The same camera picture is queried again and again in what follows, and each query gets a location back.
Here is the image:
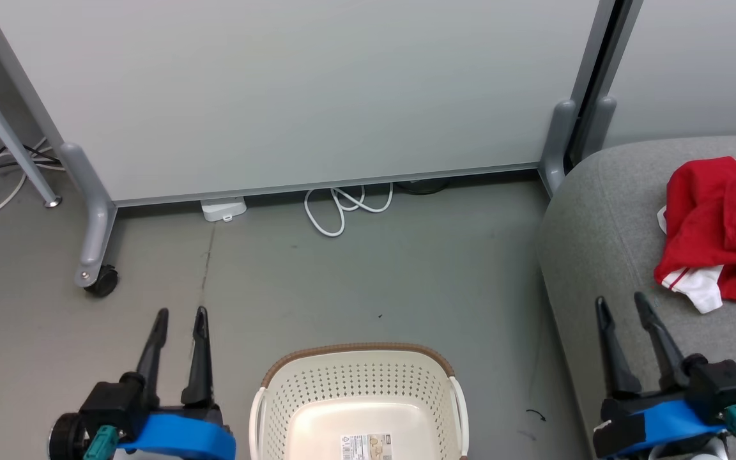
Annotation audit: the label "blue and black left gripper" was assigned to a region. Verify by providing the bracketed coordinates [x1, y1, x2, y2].
[119, 306, 236, 460]

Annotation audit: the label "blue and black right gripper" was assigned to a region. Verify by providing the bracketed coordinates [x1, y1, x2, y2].
[593, 292, 727, 458]

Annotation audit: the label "red garment with white panel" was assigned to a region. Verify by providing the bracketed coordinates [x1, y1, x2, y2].
[654, 157, 736, 314]

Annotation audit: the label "cream perforated laundry basket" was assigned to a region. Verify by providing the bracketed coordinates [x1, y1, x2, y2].
[249, 343, 470, 460]

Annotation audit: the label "black caster wheel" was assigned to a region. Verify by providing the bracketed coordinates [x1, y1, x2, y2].
[85, 265, 119, 298]

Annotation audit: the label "grey fabric sofa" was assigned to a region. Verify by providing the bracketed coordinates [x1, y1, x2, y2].
[537, 134, 736, 460]

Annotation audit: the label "small white plastic box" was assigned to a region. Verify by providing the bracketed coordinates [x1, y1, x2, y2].
[200, 197, 248, 223]

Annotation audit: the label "long grey partition foot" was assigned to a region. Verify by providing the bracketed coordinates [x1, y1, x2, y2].
[59, 142, 118, 288]

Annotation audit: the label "short grey partition foot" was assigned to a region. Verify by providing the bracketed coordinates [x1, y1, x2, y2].
[539, 99, 579, 196]
[582, 96, 618, 162]

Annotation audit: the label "grey metal table leg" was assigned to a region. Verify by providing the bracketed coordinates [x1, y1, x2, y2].
[0, 51, 63, 209]

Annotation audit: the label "wide white partition panel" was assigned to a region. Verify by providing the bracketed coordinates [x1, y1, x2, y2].
[0, 0, 618, 206]

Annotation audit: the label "narrow white partition panel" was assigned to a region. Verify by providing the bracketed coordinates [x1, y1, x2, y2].
[604, 0, 736, 149]

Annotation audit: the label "looped white cable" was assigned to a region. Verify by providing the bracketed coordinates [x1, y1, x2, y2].
[304, 184, 394, 238]

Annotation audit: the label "white floor cables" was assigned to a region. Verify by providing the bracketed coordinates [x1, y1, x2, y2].
[0, 137, 66, 222]

